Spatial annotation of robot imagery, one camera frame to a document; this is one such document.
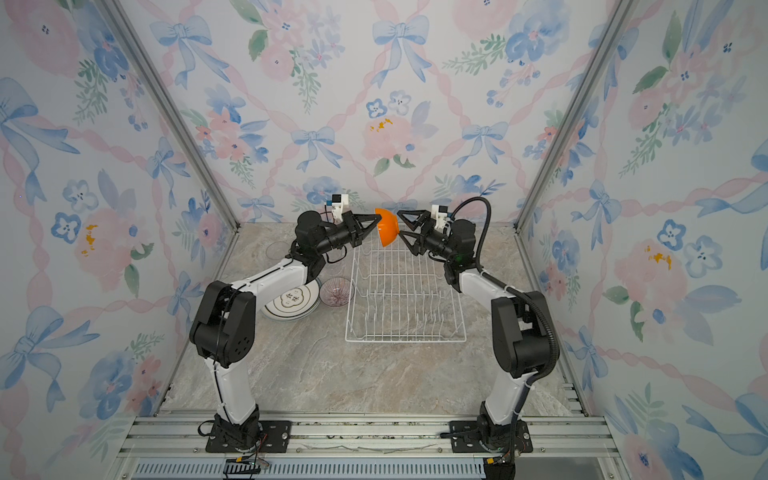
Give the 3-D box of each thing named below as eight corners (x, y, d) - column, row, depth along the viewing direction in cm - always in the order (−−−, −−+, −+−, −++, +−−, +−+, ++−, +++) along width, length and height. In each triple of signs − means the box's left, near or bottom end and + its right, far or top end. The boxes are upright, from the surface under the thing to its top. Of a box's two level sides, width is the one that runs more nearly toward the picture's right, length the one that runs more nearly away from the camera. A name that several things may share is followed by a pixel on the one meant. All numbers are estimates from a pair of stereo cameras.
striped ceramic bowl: (320, 307, 98) (317, 300, 95) (323, 284, 104) (321, 277, 101) (353, 307, 98) (351, 300, 95) (354, 284, 104) (353, 277, 101)
